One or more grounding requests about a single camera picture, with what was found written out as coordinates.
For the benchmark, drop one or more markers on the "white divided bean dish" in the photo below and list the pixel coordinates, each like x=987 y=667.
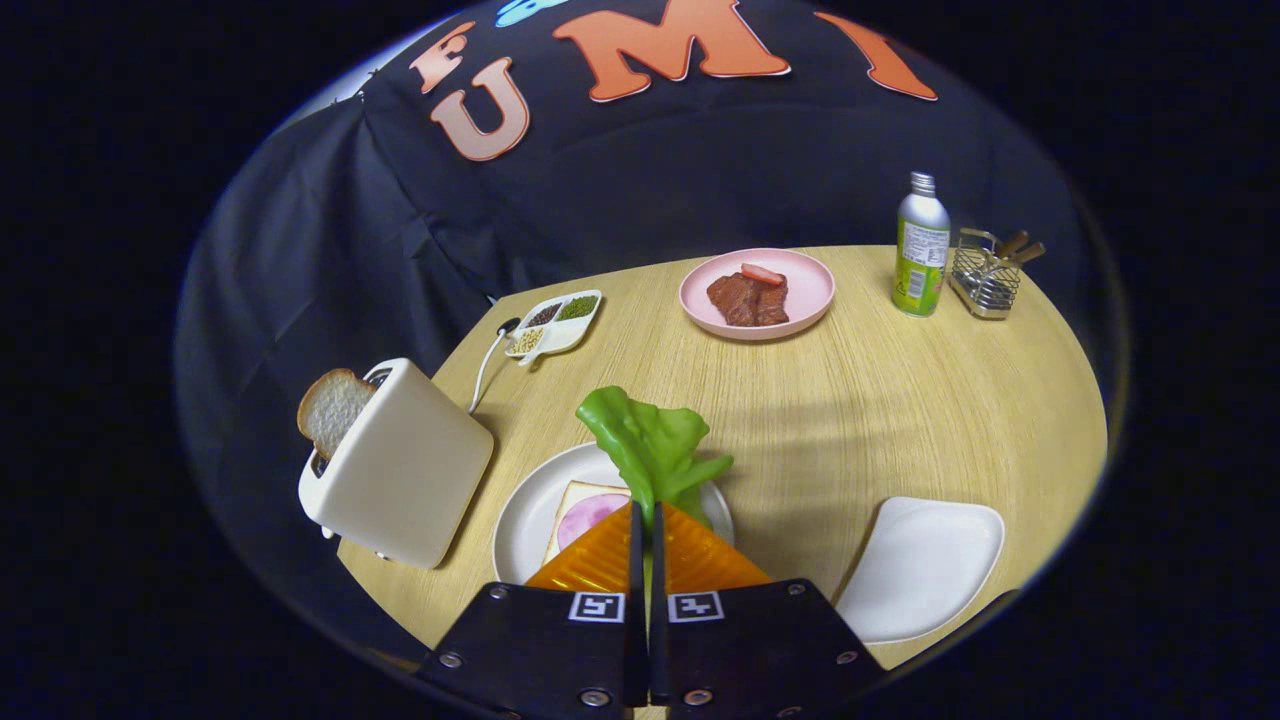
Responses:
x=560 y=325

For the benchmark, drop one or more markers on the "white bread slice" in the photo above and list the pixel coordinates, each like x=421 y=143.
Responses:
x=572 y=495

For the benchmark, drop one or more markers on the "round white plate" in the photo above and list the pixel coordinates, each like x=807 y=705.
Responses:
x=525 y=530

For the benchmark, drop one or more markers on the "black backdrop cloth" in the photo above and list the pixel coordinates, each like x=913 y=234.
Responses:
x=420 y=200

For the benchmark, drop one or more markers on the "red sausage slice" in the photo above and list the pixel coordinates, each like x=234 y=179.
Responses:
x=762 y=274

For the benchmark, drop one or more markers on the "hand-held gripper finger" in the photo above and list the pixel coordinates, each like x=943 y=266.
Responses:
x=660 y=600
x=636 y=570

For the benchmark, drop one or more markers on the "green label metal bottle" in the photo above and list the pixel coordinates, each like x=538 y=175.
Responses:
x=920 y=260

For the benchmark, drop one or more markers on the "toasted bread slice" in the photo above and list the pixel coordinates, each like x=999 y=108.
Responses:
x=333 y=408

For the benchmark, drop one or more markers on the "green lettuce leaf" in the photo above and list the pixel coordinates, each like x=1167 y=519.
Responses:
x=650 y=445

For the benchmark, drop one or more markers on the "square white plate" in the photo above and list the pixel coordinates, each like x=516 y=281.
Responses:
x=920 y=570

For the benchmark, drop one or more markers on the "white toaster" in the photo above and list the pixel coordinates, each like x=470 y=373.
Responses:
x=410 y=470

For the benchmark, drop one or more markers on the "pink ham slice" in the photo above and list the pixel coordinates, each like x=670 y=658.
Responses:
x=590 y=515

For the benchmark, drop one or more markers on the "pink plate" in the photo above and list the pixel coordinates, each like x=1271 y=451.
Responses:
x=810 y=290

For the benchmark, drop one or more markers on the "brown meat piece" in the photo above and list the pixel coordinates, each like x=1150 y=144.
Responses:
x=745 y=300

